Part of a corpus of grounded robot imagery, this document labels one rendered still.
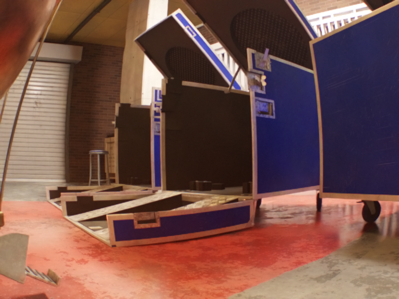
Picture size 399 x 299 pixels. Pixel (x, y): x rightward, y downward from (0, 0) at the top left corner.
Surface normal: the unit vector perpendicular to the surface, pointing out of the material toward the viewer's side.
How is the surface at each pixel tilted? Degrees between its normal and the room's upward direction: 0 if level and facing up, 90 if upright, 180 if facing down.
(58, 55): 90
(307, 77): 90
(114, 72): 90
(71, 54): 90
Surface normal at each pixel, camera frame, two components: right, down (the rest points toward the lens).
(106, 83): 0.67, -0.06
